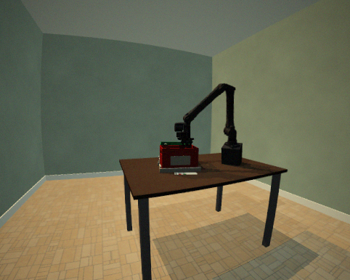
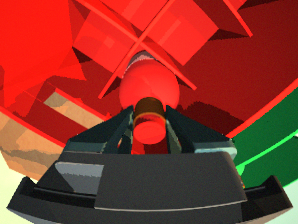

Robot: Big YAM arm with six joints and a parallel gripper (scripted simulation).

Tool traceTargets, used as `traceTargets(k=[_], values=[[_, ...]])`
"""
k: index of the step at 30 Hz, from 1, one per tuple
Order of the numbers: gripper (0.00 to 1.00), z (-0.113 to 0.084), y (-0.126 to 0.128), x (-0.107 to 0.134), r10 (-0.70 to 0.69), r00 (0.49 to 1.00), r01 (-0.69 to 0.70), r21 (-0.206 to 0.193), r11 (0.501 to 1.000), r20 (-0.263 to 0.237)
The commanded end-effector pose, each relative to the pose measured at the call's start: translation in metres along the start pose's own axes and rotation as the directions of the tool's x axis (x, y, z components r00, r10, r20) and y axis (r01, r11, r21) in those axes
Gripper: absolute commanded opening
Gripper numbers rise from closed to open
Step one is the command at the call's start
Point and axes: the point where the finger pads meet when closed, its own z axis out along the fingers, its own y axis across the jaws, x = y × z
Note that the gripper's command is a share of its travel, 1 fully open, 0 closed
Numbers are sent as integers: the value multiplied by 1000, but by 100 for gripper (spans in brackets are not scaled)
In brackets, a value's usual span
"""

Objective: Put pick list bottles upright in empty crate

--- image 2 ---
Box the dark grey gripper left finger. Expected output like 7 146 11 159
62 105 134 154

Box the green bottle crate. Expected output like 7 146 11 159
231 86 298 188

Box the red crate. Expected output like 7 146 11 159
0 0 298 148

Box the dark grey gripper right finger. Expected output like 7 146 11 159
165 105 237 160

